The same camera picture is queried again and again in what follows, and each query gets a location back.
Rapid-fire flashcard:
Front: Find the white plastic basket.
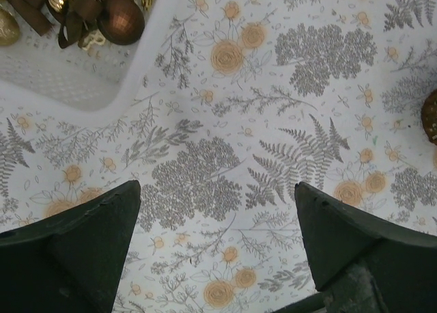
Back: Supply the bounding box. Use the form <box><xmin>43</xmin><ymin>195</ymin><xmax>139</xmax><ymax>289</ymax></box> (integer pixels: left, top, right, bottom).
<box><xmin>1</xmin><ymin>0</ymin><xmax>179</xmax><ymax>124</ymax></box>

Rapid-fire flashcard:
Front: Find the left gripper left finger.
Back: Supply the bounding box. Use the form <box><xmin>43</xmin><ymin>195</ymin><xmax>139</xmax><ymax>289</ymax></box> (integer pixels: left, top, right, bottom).
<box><xmin>1</xmin><ymin>180</ymin><xmax>141</xmax><ymax>312</ymax></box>

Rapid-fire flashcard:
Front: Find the floral patterned table mat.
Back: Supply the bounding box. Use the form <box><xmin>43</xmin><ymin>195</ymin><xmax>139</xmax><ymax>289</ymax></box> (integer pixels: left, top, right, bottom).
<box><xmin>1</xmin><ymin>0</ymin><xmax>436</xmax><ymax>312</ymax></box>

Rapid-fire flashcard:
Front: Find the brown shiny bauble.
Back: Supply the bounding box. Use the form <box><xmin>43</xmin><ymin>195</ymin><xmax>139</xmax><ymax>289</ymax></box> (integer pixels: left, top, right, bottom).
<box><xmin>97</xmin><ymin>0</ymin><xmax>145</xmax><ymax>46</ymax></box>

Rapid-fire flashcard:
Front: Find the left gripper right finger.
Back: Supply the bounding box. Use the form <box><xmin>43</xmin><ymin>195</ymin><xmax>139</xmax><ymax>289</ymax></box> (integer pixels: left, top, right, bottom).
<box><xmin>281</xmin><ymin>182</ymin><xmax>436</xmax><ymax>312</ymax></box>

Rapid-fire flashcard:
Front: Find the small gold bauble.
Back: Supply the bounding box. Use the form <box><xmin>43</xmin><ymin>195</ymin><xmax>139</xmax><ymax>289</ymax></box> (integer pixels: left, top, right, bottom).
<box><xmin>0</xmin><ymin>8</ymin><xmax>21</xmax><ymax>46</ymax></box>

